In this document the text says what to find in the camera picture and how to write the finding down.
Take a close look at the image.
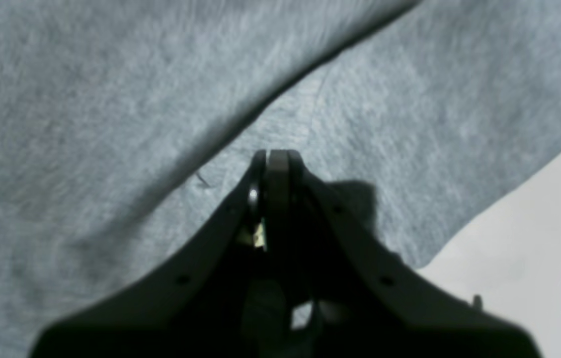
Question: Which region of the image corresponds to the grey t-shirt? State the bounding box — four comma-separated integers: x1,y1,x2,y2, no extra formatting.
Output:
0,0,561,358

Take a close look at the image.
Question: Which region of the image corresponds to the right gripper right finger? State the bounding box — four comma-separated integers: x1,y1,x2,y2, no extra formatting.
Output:
266,150,541,358

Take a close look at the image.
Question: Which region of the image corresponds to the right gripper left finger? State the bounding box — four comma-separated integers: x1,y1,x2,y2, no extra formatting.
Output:
32,150,266,358

